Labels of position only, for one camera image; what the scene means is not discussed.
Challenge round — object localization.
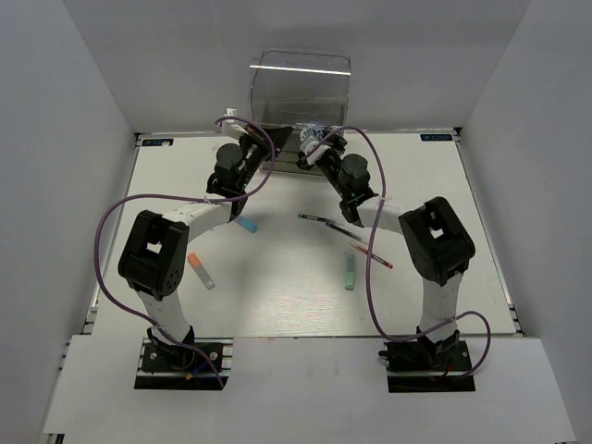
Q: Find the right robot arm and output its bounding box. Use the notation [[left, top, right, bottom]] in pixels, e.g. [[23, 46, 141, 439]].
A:
[[297, 126, 475, 369]]

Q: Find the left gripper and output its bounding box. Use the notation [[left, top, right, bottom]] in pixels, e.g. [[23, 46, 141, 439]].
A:
[[238, 123, 292, 191]]

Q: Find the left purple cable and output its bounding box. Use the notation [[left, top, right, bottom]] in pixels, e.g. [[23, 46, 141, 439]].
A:
[[93, 117, 278, 389]]

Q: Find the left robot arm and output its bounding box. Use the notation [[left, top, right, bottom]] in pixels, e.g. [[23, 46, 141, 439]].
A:
[[117, 126, 293, 369]]

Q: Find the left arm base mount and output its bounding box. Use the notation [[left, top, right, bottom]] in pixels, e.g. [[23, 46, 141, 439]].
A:
[[134, 338, 233, 391]]

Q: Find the red pen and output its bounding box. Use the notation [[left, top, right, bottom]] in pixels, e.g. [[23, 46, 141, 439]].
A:
[[351, 243, 393, 269]]

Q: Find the left blue corner label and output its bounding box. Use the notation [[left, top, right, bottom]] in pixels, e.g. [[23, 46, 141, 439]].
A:
[[142, 138, 174, 147]]

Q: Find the orange highlighter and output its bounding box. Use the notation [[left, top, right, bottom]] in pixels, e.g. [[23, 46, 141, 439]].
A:
[[187, 253, 215, 290]]

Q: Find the clear plastic drawer organizer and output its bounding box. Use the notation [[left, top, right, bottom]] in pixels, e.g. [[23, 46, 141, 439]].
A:
[[249, 49, 352, 174]]

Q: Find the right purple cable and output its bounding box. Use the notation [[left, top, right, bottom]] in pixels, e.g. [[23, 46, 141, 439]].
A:
[[309, 125, 492, 383]]

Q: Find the green highlighter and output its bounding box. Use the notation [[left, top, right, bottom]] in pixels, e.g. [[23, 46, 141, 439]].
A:
[[344, 253, 356, 291]]

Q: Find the green pen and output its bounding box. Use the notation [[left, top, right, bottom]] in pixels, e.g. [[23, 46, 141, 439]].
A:
[[298, 213, 344, 226]]

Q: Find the blue highlighter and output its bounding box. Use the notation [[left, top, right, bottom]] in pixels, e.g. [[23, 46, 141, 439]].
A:
[[235, 216, 258, 233]]

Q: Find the blue white round tape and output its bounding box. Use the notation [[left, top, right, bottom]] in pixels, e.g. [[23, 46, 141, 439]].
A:
[[300, 125, 327, 144]]

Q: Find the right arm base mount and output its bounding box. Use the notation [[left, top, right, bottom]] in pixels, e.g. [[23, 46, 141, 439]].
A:
[[378, 340, 475, 393]]

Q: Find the blue pen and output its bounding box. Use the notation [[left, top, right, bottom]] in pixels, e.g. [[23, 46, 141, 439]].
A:
[[325, 222, 368, 245]]

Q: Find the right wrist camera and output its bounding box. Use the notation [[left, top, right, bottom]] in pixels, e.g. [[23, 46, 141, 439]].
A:
[[301, 141, 330, 164]]

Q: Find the purple cable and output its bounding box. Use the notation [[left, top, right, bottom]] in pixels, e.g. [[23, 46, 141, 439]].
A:
[[93, 117, 278, 389], [309, 125, 492, 383]]

